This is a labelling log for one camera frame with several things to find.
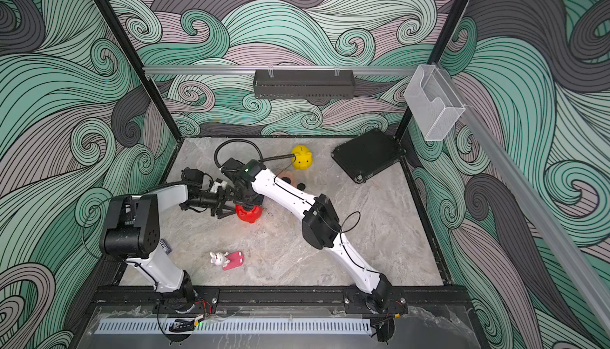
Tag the aluminium rail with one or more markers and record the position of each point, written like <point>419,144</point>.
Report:
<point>484,119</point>
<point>151,70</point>

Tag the black square plate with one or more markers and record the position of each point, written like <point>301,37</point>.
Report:
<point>367,155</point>

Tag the peach piggy bank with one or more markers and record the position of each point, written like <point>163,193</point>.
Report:
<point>288,177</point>

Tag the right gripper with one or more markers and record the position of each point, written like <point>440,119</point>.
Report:
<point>241,200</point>

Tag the clear plastic wall bin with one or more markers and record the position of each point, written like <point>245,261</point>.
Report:
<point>433,99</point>

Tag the red piggy bank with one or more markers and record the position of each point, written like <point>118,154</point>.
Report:
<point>249,214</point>

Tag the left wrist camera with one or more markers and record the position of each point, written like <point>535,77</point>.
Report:
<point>217,185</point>

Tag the small blue card box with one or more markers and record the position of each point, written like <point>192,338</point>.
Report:
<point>165,247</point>

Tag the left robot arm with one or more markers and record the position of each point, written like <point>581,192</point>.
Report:
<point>131,231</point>

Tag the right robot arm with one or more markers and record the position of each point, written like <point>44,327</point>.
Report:
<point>319,221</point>

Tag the aluminium right rail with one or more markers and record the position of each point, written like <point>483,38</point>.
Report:
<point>484,119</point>

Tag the yellow piggy bank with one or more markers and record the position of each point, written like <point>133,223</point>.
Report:
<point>303,157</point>

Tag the white bunny on pink base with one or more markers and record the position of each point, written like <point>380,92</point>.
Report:
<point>226,260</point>

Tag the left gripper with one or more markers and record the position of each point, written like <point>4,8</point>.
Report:
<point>221,201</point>

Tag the black perforated wall tray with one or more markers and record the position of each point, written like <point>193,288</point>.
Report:
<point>318,85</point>

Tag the aluminium back rail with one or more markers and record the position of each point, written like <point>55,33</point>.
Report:
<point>151,70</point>

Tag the white vented strip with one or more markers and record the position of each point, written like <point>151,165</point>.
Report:
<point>272,326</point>

